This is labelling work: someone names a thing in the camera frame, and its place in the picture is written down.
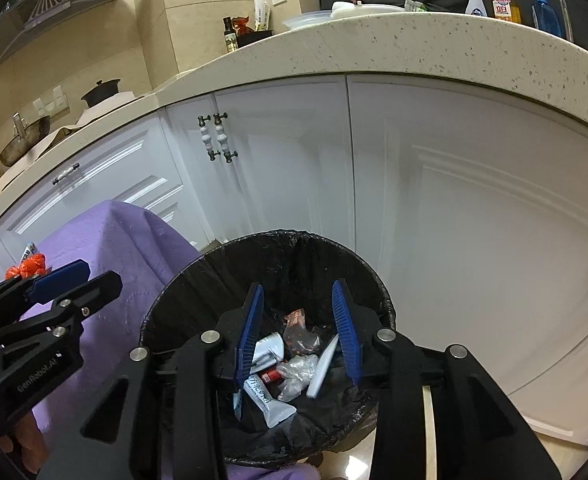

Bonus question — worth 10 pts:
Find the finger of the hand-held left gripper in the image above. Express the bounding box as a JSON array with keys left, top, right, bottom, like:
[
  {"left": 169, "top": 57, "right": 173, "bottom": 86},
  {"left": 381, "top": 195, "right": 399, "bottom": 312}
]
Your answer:
[
  {"left": 0, "top": 259, "right": 91, "bottom": 333},
  {"left": 0, "top": 271, "right": 123, "bottom": 356}
]

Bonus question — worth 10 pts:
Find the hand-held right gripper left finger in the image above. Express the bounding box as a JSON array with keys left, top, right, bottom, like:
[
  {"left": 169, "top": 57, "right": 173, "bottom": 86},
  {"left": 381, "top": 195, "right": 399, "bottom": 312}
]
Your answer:
[{"left": 38, "top": 283, "right": 265, "bottom": 480}]

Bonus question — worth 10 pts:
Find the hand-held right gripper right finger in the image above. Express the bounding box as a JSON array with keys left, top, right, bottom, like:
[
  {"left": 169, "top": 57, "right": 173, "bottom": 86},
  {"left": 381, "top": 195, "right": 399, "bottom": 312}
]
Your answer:
[{"left": 331, "top": 280, "right": 560, "bottom": 480}]

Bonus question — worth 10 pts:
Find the white foil wrapper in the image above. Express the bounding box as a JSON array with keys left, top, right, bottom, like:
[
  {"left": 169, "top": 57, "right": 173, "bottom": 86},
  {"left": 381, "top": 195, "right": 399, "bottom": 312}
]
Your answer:
[{"left": 250, "top": 332, "right": 288, "bottom": 375}]

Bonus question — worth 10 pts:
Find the small white sachet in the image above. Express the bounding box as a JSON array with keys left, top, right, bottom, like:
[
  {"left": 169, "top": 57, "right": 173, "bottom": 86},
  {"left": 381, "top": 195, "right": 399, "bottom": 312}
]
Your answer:
[{"left": 306, "top": 335, "right": 339, "bottom": 400}]

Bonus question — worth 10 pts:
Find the clear orange-dotted wrapper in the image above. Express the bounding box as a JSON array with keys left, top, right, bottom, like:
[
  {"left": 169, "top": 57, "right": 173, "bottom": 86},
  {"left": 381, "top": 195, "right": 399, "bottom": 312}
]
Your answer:
[{"left": 283, "top": 308, "right": 321, "bottom": 356}]

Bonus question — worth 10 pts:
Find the clear plastic bag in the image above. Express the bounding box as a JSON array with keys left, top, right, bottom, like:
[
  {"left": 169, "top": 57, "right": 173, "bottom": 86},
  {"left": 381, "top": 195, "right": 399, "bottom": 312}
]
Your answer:
[{"left": 276, "top": 355, "right": 319, "bottom": 403}]

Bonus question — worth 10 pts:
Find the large white printed sachet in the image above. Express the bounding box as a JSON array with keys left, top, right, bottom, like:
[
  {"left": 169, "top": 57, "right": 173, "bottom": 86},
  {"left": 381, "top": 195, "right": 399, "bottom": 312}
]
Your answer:
[{"left": 244, "top": 377, "right": 297, "bottom": 429}]

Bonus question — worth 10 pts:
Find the black-lined trash can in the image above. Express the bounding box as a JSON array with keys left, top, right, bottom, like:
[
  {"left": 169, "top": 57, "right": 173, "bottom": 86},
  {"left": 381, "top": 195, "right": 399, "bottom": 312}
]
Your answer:
[{"left": 138, "top": 230, "right": 397, "bottom": 471}]

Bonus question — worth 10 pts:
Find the person's left hand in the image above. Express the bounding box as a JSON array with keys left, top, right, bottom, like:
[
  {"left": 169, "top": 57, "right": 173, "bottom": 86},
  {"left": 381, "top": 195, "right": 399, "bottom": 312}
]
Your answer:
[{"left": 0, "top": 417, "right": 42, "bottom": 468}]

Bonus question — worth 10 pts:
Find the purple tablecloth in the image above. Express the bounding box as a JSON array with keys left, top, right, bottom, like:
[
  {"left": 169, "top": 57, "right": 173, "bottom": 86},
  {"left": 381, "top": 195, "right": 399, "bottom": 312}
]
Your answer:
[{"left": 18, "top": 200, "right": 321, "bottom": 480}]

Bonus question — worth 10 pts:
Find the steel wok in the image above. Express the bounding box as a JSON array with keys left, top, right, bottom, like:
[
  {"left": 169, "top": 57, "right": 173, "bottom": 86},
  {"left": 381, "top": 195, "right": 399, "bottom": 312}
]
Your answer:
[{"left": 0, "top": 112, "right": 52, "bottom": 167}]

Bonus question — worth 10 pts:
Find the black lidded pot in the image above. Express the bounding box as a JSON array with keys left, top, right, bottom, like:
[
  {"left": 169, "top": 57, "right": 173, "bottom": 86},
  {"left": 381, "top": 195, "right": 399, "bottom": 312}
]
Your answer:
[{"left": 81, "top": 78, "right": 123, "bottom": 109}]

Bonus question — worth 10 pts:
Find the steel range hood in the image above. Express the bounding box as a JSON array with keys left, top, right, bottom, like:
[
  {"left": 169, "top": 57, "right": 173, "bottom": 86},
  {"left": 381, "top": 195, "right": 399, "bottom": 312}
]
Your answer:
[{"left": 0, "top": 0, "right": 134, "bottom": 73}]

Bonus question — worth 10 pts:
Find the dark olive oil bottle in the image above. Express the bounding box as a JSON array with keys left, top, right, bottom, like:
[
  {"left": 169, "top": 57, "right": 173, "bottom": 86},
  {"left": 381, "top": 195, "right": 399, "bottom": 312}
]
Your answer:
[{"left": 222, "top": 16, "right": 238, "bottom": 54}]

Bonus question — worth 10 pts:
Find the red black box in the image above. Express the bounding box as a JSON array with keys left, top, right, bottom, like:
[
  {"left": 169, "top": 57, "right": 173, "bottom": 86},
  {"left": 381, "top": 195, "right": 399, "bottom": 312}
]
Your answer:
[{"left": 234, "top": 17, "right": 275, "bottom": 49}]

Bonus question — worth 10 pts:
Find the beige stone countertop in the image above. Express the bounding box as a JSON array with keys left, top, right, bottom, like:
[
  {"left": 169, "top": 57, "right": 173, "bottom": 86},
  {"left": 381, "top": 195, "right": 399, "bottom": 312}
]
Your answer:
[{"left": 0, "top": 10, "right": 588, "bottom": 256}]

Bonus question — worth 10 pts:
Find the white paper packet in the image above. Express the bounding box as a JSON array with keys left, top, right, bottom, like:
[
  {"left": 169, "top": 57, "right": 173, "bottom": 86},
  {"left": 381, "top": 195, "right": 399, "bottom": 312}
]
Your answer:
[{"left": 253, "top": 0, "right": 273, "bottom": 33}]

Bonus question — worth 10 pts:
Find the white plastic container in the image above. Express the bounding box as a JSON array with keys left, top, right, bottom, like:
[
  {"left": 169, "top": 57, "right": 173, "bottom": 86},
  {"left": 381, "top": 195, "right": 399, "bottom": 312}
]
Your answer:
[
  {"left": 281, "top": 10, "right": 335, "bottom": 31},
  {"left": 330, "top": 1, "right": 407, "bottom": 18}
]

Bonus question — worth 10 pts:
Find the orange dish soap bottle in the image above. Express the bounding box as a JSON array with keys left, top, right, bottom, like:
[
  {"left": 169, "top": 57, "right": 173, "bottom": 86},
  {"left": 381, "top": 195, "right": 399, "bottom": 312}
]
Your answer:
[{"left": 489, "top": 0, "right": 522, "bottom": 25}]

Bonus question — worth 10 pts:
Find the blue bottle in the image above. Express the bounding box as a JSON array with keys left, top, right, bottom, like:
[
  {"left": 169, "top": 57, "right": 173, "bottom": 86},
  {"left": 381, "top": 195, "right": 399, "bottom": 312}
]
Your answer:
[{"left": 531, "top": 0, "right": 566, "bottom": 36}]

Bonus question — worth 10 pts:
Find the white ceramic cabinet handle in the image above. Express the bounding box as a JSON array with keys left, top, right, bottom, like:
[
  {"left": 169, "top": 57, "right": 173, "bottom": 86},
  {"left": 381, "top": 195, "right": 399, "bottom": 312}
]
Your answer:
[
  {"left": 197, "top": 115, "right": 215, "bottom": 161},
  {"left": 52, "top": 163, "right": 81, "bottom": 185},
  {"left": 213, "top": 112, "right": 239, "bottom": 164}
]

